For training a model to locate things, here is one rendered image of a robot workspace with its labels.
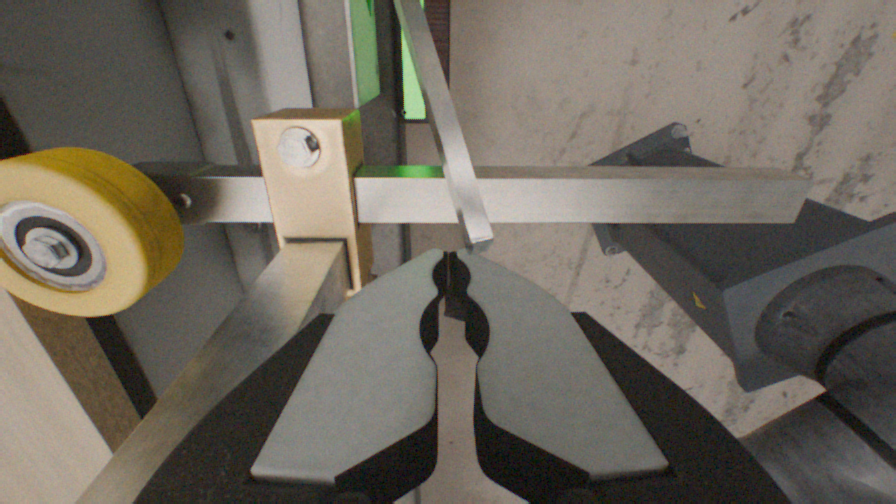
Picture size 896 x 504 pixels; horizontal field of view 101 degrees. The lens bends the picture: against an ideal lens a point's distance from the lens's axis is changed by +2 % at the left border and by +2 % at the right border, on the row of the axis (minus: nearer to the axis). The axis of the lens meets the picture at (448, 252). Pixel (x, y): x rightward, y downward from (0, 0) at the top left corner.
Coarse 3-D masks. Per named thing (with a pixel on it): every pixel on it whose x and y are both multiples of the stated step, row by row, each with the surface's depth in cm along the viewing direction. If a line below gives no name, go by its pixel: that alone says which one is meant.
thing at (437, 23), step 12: (432, 0) 30; (444, 0) 30; (432, 12) 30; (444, 12) 30; (432, 24) 31; (444, 24) 31; (432, 36) 31; (444, 36) 31; (444, 48) 32; (444, 60) 32; (444, 72) 32
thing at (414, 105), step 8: (408, 56) 32; (408, 64) 32; (408, 72) 32; (408, 80) 33; (416, 80) 33; (408, 88) 33; (416, 88) 33; (408, 96) 33; (416, 96) 33; (408, 104) 34; (416, 104) 34; (408, 112) 34; (416, 112) 34; (424, 112) 34
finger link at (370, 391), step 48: (384, 288) 10; (432, 288) 10; (336, 336) 8; (384, 336) 8; (432, 336) 10; (336, 384) 7; (384, 384) 7; (432, 384) 7; (288, 432) 6; (336, 432) 6; (384, 432) 6; (432, 432) 6; (288, 480) 5; (336, 480) 5; (384, 480) 6
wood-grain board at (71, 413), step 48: (0, 288) 19; (0, 336) 20; (48, 336) 21; (0, 384) 22; (48, 384) 22; (96, 384) 24; (0, 432) 24; (48, 432) 24; (96, 432) 24; (0, 480) 26; (48, 480) 26
